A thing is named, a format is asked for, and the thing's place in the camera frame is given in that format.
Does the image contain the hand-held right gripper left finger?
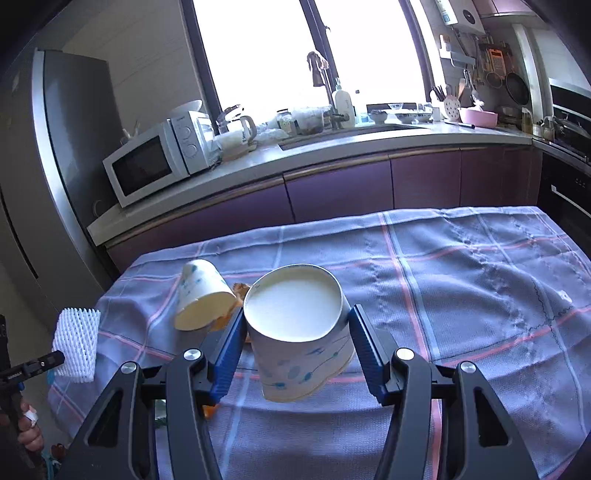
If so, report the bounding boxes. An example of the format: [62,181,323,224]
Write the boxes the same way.
[69,307,247,480]

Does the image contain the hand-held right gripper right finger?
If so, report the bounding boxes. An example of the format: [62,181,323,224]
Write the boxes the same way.
[347,305,529,480]

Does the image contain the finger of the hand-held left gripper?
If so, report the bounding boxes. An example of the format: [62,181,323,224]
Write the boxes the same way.
[25,350,65,376]

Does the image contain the white foam net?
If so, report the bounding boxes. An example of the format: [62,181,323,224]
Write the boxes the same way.
[52,307,101,382]

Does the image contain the white printed paper cup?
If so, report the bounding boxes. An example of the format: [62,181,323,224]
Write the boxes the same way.
[243,264,356,404]
[174,259,237,332]

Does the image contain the person's left hand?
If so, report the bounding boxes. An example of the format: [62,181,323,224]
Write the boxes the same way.
[0,399,45,457]

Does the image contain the checked grey tablecloth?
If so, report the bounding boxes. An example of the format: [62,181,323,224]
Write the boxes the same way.
[48,206,591,480]

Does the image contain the purple base cabinets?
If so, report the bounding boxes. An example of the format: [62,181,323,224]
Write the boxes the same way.
[105,143,543,278]

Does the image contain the white kitchen counter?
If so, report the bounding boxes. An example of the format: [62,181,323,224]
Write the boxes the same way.
[87,121,546,247]

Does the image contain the white microwave oven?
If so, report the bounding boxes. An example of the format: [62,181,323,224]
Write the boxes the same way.
[102,111,220,208]

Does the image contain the white plastic food container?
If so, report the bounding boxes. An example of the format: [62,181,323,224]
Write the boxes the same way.
[215,131,245,160]

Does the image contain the kitchen sink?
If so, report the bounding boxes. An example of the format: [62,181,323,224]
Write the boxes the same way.
[278,122,432,151]

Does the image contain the silver refrigerator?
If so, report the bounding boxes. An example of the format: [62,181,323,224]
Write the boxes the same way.
[0,48,127,319]

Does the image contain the glass electric kettle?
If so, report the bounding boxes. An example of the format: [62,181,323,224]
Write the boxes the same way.
[217,105,258,148]

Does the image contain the metal kitchen faucet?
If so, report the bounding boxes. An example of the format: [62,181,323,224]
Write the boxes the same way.
[307,51,349,130]

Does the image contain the clear plastic container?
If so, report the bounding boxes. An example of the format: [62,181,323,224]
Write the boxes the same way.
[293,107,326,136]

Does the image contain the black built-in oven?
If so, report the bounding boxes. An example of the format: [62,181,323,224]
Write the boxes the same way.
[538,157,591,259]

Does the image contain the white soap bottle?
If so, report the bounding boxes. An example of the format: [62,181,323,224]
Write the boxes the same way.
[331,78,356,129]

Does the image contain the white bowl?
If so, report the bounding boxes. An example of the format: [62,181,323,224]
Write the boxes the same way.
[168,99,204,116]

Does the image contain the pink bowl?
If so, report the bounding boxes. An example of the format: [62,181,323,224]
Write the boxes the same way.
[459,107,499,128]

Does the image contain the grey hanging rag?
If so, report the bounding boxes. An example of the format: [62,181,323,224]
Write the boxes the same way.
[307,52,329,88]

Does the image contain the metal cooking pot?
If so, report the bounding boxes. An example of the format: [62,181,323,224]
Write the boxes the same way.
[549,115,591,153]

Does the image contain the kitchen window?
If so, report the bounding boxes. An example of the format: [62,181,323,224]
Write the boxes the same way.
[182,0,444,132]

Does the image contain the hanging frying pan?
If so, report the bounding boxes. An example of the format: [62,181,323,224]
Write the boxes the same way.
[505,71,530,104]

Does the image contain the white vertical pipe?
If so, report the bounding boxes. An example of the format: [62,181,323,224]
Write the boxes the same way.
[512,23,550,134]

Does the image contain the white water heater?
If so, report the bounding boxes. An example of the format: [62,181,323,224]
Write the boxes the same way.
[434,0,485,27]

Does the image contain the wall mounted rack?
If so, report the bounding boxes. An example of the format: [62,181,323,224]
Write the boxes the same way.
[438,34,476,65]

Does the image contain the pink wall cabinet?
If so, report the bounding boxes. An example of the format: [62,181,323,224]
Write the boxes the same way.
[475,0,536,19]

